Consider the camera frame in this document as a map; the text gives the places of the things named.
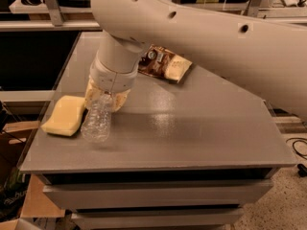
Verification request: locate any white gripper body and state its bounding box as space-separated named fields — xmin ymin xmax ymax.
xmin=89 ymin=60 xmax=137 ymax=93

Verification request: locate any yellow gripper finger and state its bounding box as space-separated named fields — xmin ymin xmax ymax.
xmin=110 ymin=90 xmax=130 ymax=113
xmin=84 ymin=78 xmax=105 ymax=109

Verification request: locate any clear plastic water bottle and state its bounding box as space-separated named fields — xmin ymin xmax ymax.
xmin=81 ymin=94 xmax=112 ymax=143

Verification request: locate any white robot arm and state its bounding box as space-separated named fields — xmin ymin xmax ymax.
xmin=91 ymin=0 xmax=307 ymax=119

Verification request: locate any yellow sponge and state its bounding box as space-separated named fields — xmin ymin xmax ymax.
xmin=41 ymin=96 xmax=85 ymax=137

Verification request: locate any brown sea salt chip bag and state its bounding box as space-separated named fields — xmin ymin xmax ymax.
xmin=138 ymin=45 xmax=192 ymax=83

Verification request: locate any grey drawer cabinet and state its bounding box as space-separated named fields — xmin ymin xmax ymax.
xmin=18 ymin=29 xmax=297 ymax=230

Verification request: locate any metal shelf rack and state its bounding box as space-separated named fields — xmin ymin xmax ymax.
xmin=1 ymin=0 xmax=307 ymax=32

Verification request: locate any brown cardboard box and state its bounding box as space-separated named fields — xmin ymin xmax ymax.
xmin=0 ymin=121 xmax=65 ymax=230

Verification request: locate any black floor cable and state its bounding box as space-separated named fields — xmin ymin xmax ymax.
xmin=285 ymin=137 xmax=307 ymax=178

